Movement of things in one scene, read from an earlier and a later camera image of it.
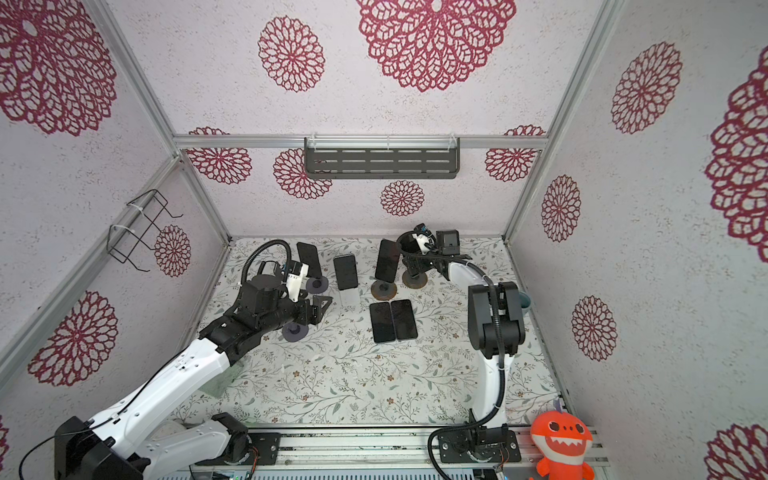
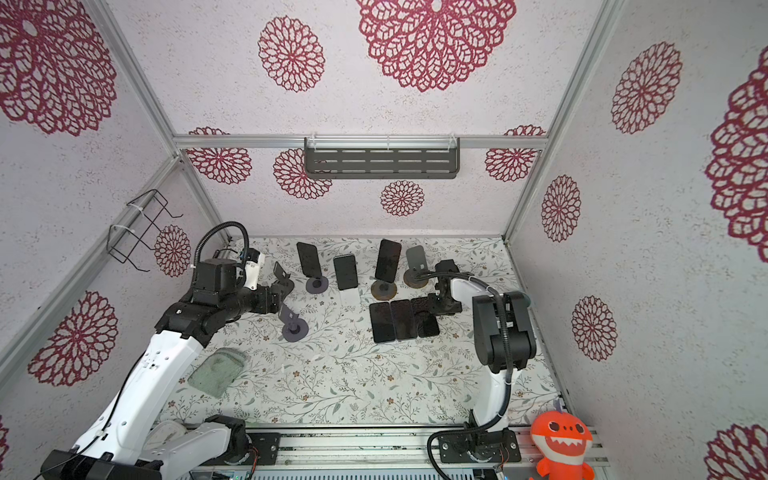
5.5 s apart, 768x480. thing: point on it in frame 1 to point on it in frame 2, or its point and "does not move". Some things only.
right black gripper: [413, 258] to [436, 310]
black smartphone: [382, 322] does not move
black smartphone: [404, 319] does not move
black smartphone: [387, 260] does not move
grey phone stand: [295, 331] does not move
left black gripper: [317, 312] to [267, 305]
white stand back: [349, 297] does not move
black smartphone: [408, 242] to [426, 324]
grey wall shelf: [382, 157] does not move
